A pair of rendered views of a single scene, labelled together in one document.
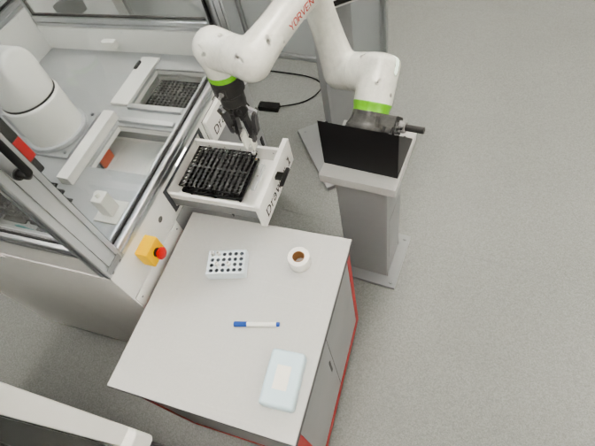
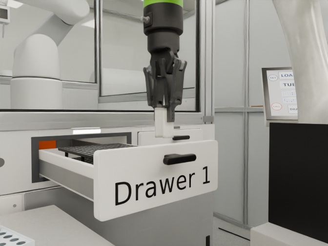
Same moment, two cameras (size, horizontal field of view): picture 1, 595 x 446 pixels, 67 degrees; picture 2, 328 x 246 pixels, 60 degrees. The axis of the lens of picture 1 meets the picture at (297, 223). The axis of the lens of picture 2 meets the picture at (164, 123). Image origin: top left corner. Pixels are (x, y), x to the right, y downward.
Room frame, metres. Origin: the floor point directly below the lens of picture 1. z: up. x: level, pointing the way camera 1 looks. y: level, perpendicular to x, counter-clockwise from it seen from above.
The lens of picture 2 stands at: (0.44, -0.13, 0.99)
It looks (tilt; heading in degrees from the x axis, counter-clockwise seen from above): 2 degrees down; 18
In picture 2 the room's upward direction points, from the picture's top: straight up
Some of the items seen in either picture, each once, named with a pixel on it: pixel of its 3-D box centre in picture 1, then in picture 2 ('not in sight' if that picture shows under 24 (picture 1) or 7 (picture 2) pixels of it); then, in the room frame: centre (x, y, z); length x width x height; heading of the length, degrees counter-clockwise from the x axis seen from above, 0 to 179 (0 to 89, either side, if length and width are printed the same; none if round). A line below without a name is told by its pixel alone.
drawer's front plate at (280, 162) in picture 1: (274, 181); (166, 173); (0.95, 0.03, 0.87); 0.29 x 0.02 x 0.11; 149
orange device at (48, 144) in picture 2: not in sight; (39, 148); (1.31, 0.64, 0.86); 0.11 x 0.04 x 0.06; 149
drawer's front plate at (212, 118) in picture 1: (223, 106); (173, 146); (1.39, 0.14, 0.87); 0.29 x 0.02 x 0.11; 149
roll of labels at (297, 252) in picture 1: (299, 259); not in sight; (0.70, 0.03, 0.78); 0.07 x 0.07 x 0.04
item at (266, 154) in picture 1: (219, 174); (109, 163); (1.06, 0.21, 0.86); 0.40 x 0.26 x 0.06; 59
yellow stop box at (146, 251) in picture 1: (150, 250); not in sight; (0.82, 0.46, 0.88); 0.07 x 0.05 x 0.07; 149
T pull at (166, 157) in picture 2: (281, 176); (175, 158); (0.94, 0.01, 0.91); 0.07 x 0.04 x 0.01; 149
